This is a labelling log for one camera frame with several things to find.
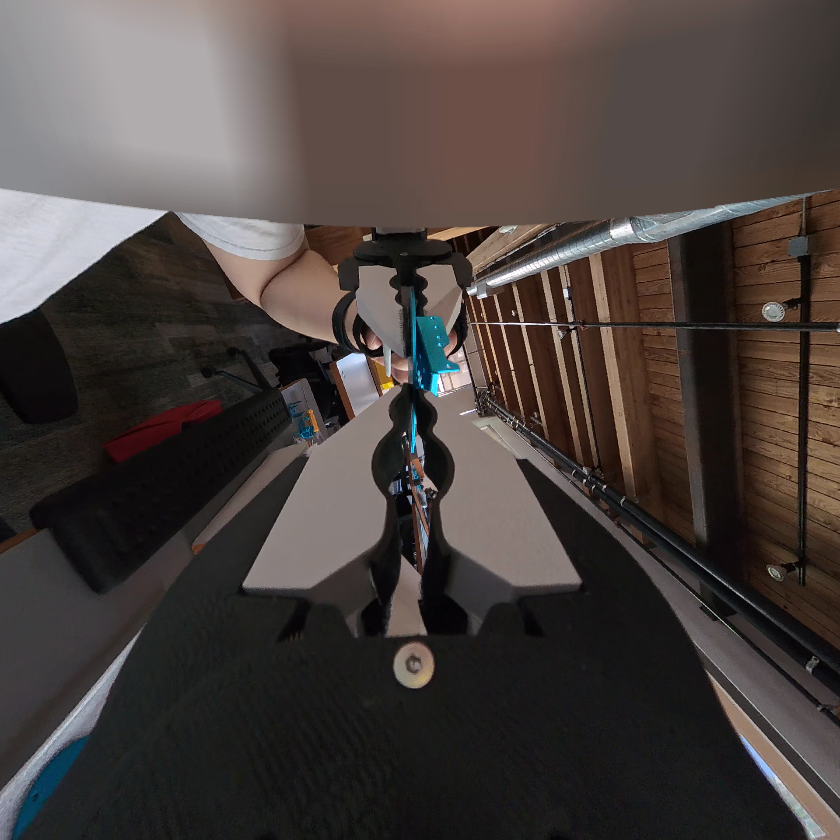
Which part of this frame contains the white t-shirt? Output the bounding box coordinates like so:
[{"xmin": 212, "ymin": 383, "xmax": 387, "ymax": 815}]
[{"xmin": 0, "ymin": 189, "xmax": 309, "ymax": 324}]

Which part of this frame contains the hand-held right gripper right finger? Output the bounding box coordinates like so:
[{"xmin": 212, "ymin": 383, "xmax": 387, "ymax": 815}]
[{"xmin": 416, "ymin": 387, "xmax": 583, "ymax": 637}]

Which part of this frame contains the black ceiling conduit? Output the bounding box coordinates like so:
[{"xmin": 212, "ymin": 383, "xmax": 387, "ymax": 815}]
[{"xmin": 794, "ymin": 197, "xmax": 813, "ymax": 585}]

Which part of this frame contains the white foam sheet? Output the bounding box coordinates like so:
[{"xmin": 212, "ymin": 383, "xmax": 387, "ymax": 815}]
[{"xmin": 0, "ymin": 630, "xmax": 142, "ymax": 840}]

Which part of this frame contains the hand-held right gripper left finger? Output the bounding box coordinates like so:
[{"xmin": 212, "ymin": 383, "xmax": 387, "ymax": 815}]
[{"xmin": 241, "ymin": 386, "xmax": 413, "ymax": 639}]

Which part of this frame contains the blue disc with rectangular hole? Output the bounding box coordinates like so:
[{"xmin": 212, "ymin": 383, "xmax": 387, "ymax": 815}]
[{"xmin": 13, "ymin": 735, "xmax": 91, "ymax": 840}]

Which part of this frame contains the silver ceiling duct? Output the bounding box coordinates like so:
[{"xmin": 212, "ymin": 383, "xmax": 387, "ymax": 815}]
[{"xmin": 466, "ymin": 193, "xmax": 815, "ymax": 296}]

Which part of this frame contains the blue metal U bracket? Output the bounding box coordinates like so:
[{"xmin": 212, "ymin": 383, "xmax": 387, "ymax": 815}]
[{"xmin": 415, "ymin": 314, "xmax": 460, "ymax": 398}]

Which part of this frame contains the grey desk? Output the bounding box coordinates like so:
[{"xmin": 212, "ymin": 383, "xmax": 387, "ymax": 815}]
[{"xmin": 0, "ymin": 453, "xmax": 309, "ymax": 788}]

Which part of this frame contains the long black ceiling pipe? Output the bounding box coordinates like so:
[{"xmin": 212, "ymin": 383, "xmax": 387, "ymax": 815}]
[{"xmin": 479, "ymin": 387, "xmax": 840, "ymax": 697}]

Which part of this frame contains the person's left forearm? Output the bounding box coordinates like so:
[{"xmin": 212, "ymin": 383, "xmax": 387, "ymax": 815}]
[{"xmin": 200, "ymin": 238, "xmax": 349, "ymax": 345}]

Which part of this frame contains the white board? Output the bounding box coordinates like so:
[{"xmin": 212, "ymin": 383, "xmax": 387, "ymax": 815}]
[{"xmin": 328, "ymin": 351, "xmax": 385, "ymax": 421}]

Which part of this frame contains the red cushion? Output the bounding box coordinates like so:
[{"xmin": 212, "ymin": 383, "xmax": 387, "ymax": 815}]
[{"xmin": 104, "ymin": 400, "xmax": 224, "ymax": 463}]

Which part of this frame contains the black perforated panel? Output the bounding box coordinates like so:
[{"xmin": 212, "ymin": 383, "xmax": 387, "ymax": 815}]
[{"xmin": 29, "ymin": 387, "xmax": 294, "ymax": 595}]

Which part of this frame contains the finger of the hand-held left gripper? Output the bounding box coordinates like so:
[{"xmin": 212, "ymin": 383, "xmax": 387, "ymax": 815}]
[
  {"xmin": 356, "ymin": 264, "xmax": 413, "ymax": 361},
  {"xmin": 419, "ymin": 262, "xmax": 466, "ymax": 332}
]

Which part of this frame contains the person's left hand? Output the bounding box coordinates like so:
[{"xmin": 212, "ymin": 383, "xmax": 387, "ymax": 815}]
[{"xmin": 354, "ymin": 315, "xmax": 395, "ymax": 368}]

